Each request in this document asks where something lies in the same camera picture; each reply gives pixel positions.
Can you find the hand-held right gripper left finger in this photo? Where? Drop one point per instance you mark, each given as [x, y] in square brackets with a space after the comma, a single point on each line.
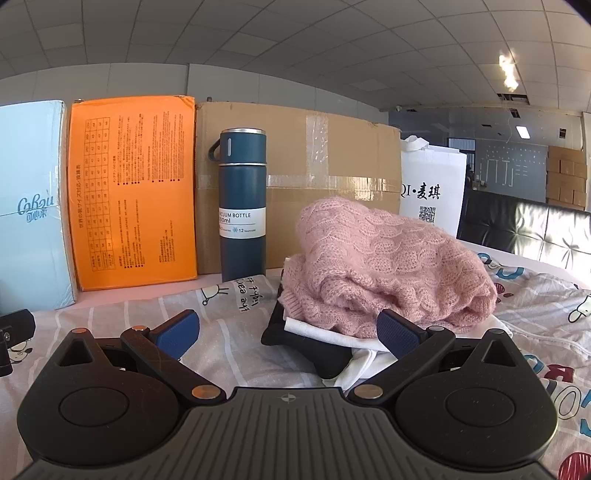
[178, 333]

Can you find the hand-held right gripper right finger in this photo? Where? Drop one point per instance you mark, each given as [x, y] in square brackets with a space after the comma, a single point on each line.
[397, 337]

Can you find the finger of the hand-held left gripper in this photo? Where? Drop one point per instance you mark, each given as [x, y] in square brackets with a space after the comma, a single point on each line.
[18, 325]

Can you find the white garment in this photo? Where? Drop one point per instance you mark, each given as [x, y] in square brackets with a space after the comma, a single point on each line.
[360, 365]

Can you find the black garment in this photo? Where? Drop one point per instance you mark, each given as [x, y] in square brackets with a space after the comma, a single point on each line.
[323, 356]

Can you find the pink knit sweater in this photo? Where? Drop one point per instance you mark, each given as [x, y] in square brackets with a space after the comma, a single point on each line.
[378, 258]

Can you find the cartoon printed bed sheet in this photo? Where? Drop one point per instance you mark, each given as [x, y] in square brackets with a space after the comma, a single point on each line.
[240, 332]

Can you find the light blue box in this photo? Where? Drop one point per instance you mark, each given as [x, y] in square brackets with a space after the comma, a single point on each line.
[27, 184]

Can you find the orange box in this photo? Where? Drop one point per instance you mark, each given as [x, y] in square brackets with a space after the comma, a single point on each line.
[134, 184]

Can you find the dark blue vacuum bottle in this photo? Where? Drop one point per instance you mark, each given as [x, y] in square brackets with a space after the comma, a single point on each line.
[242, 184]

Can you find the white tote bag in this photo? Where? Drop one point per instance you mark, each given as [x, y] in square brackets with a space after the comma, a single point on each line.
[434, 175]

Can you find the black leather sofa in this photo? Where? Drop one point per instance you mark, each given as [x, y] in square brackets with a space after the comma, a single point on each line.
[531, 230]

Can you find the large taped cardboard box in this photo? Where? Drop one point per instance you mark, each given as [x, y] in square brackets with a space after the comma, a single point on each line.
[304, 152]

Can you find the stack of cardboard boxes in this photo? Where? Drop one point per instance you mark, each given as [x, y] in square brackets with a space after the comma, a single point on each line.
[565, 180]

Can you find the bright ceiling light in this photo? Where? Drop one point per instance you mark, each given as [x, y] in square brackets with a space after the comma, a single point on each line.
[509, 69]

